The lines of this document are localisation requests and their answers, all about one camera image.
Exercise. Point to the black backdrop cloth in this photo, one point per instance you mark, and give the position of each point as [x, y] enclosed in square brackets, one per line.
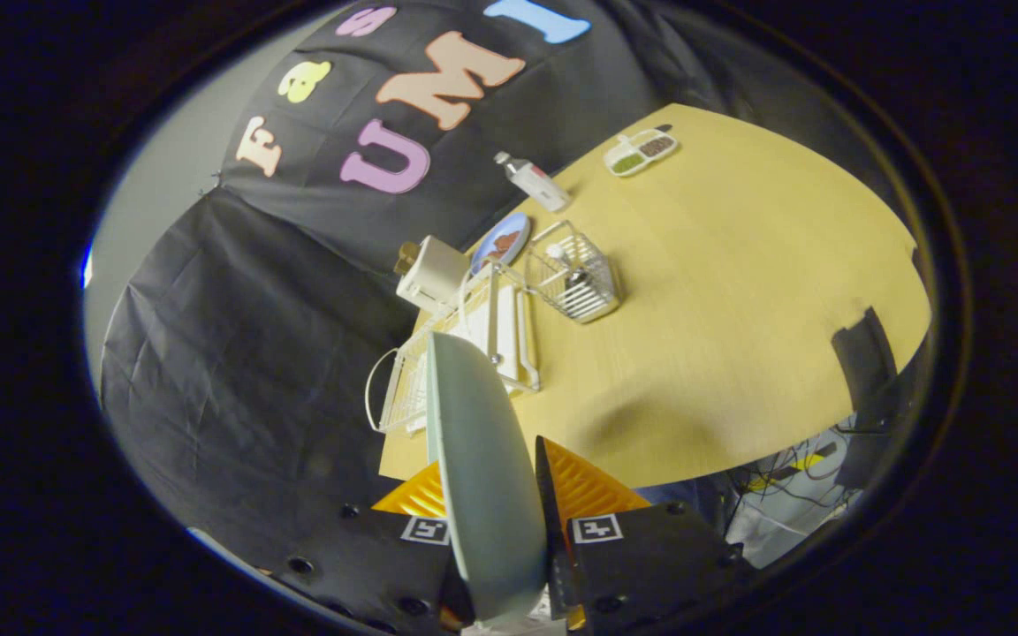
[297, 291]

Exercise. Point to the blue patterned plate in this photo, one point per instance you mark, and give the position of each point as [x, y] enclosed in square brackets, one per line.
[502, 240]

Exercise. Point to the dark utensil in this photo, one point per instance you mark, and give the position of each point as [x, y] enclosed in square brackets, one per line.
[578, 281]

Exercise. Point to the white spoon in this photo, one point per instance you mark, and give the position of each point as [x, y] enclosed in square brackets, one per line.
[559, 254]

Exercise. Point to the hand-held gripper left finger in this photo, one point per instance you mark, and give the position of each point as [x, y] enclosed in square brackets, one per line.
[359, 565]

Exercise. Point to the white boxy container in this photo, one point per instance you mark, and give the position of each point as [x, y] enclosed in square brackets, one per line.
[434, 272]

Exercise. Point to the pale green plate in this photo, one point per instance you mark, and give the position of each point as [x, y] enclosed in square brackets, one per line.
[482, 477]

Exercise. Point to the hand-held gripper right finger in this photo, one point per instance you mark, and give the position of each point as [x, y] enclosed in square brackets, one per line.
[547, 495]

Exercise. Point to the clear plastic bottle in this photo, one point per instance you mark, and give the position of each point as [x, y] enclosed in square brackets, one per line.
[534, 181]

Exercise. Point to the white divided snack tray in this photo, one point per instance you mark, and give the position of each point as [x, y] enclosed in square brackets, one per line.
[641, 151]

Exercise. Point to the person's blue trouser leg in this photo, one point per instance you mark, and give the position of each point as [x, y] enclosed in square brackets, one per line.
[677, 496]

